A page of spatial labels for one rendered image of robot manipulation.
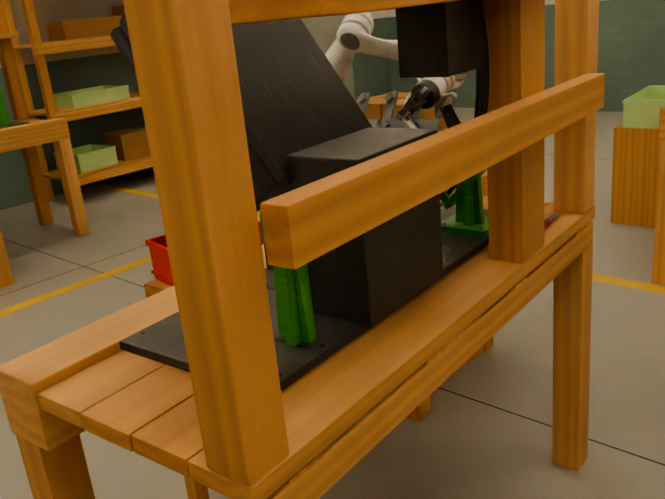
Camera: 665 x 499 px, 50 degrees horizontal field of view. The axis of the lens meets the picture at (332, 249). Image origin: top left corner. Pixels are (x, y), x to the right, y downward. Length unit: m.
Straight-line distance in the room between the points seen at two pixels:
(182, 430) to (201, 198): 0.47
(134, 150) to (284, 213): 6.39
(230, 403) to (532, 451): 1.76
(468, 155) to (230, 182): 0.57
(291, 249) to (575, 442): 1.71
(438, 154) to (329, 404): 0.47
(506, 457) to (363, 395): 1.41
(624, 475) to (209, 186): 1.96
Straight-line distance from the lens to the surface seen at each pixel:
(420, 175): 1.20
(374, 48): 2.13
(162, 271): 2.11
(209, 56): 0.90
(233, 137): 0.92
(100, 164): 7.09
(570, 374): 2.39
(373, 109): 7.94
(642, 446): 2.73
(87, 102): 7.00
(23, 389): 1.51
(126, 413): 1.32
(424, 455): 2.61
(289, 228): 0.94
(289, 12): 1.13
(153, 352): 1.47
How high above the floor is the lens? 1.52
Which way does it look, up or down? 19 degrees down
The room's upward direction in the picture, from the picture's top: 6 degrees counter-clockwise
